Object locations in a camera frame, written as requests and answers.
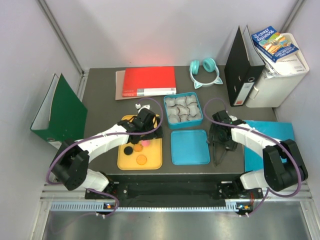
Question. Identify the blue paperback book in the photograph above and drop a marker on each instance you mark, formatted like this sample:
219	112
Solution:
273	44

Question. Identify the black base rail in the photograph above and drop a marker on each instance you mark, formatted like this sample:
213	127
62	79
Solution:
214	186

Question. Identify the teal cookie tin box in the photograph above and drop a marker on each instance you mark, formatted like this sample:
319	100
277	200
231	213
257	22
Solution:
183	110

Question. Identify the green ring binder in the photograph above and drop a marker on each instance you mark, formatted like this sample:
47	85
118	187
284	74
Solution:
61	115

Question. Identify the black ring binder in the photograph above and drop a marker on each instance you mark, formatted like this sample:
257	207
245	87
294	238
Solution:
243	68

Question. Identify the pink cookie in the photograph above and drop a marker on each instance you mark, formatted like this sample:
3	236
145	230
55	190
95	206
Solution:
145	143

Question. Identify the grey slotted cable duct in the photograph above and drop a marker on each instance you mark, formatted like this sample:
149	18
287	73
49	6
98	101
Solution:
60	206

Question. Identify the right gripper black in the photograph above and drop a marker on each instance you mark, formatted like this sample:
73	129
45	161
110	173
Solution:
231	145

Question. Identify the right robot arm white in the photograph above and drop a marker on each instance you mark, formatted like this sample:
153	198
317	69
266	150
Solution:
283	165

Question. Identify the white storage bin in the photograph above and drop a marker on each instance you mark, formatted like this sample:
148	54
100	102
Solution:
271	92

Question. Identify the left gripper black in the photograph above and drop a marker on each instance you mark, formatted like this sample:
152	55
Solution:
155	136

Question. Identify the teal cat ear headphones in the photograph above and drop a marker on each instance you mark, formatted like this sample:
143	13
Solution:
204	73

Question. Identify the yellow plastic tray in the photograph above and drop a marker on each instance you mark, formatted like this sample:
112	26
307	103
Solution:
153	153

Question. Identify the brown notebook under red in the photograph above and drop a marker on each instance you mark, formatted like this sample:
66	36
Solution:
119	82

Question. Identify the teal tin lid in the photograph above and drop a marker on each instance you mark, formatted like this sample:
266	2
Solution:
189	147

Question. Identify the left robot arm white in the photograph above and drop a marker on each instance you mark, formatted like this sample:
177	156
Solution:
71	163

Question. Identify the white papers in bin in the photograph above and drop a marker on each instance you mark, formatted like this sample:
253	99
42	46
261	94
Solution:
290	66

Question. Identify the black cookie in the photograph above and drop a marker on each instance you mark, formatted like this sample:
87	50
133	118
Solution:
128	150

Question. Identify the round orange biscuit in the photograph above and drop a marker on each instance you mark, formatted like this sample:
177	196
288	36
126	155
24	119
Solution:
141	160

